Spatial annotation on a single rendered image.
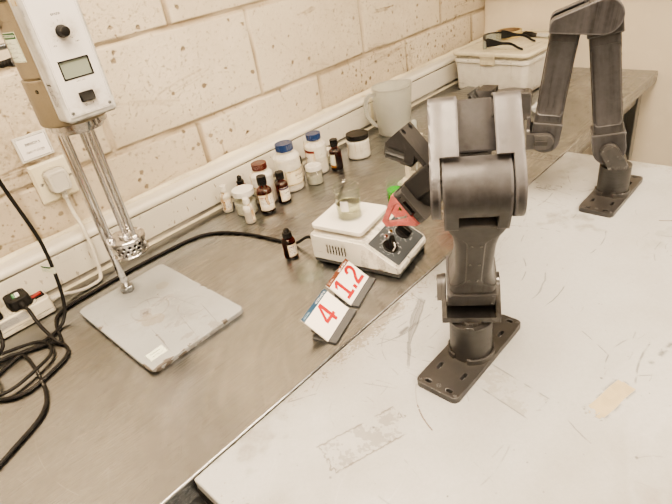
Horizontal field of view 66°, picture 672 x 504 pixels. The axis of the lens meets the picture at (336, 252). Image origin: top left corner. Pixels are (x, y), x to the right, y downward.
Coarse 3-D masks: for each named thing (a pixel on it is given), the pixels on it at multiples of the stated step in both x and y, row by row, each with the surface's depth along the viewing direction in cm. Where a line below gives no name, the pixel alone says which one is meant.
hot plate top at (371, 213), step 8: (368, 208) 107; (376, 208) 106; (384, 208) 106; (320, 216) 107; (328, 216) 106; (336, 216) 106; (368, 216) 104; (376, 216) 103; (312, 224) 105; (320, 224) 104; (328, 224) 103; (336, 224) 103; (344, 224) 102; (352, 224) 102; (360, 224) 102; (368, 224) 101; (336, 232) 102; (344, 232) 101; (352, 232) 100; (360, 232) 99
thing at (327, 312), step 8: (328, 296) 92; (320, 304) 90; (328, 304) 91; (336, 304) 92; (312, 312) 88; (320, 312) 89; (328, 312) 90; (336, 312) 91; (312, 320) 87; (320, 320) 88; (328, 320) 89; (336, 320) 90; (320, 328) 87; (328, 328) 88
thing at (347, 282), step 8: (344, 272) 98; (352, 272) 99; (360, 272) 100; (336, 280) 96; (344, 280) 97; (352, 280) 98; (360, 280) 99; (336, 288) 95; (344, 288) 96; (352, 288) 97; (344, 296) 94; (352, 296) 95
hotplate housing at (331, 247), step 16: (384, 224) 104; (320, 240) 105; (336, 240) 102; (352, 240) 101; (368, 240) 100; (320, 256) 107; (336, 256) 105; (352, 256) 102; (368, 256) 100; (384, 256) 98; (384, 272) 100; (400, 272) 98
